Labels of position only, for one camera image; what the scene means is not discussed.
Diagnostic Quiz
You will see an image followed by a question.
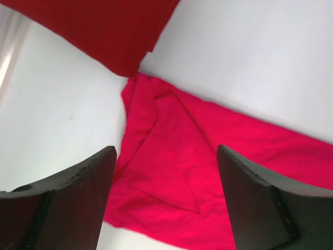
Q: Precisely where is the folded dark red shirt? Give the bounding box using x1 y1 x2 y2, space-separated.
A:
1 0 178 77

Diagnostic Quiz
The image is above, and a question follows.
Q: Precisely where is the pink t shirt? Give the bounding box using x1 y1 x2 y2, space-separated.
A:
104 72 332 249

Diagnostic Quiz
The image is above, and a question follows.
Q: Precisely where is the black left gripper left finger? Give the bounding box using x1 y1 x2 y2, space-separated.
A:
1 146 116 249

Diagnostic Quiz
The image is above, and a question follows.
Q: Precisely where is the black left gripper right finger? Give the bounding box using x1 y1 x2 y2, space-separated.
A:
217 145 332 249

